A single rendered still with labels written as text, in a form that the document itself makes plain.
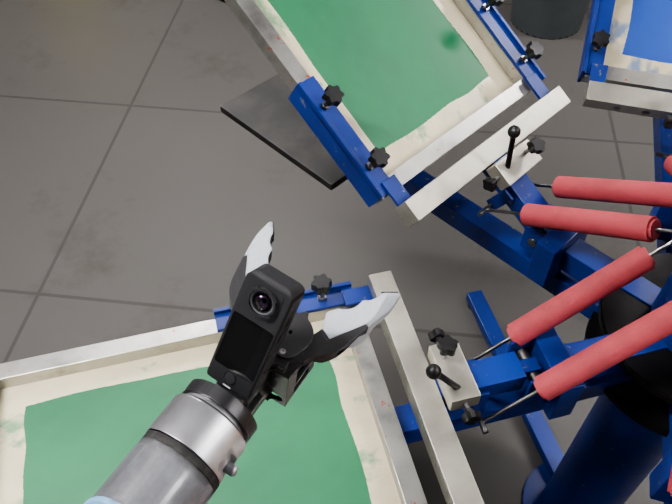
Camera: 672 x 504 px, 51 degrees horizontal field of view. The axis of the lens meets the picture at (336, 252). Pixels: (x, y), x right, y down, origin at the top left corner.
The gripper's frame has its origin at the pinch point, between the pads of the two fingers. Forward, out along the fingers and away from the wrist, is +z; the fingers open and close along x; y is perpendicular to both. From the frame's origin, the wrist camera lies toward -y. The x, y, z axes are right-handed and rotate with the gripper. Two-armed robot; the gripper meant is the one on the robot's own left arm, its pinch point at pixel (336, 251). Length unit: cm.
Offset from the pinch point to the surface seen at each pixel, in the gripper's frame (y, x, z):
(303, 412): 74, -6, 14
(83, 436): 78, -39, -12
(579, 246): 63, 26, 78
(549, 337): 59, 29, 48
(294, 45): 43, -49, 73
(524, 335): 58, 24, 45
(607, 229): 44, 28, 67
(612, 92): 50, 16, 117
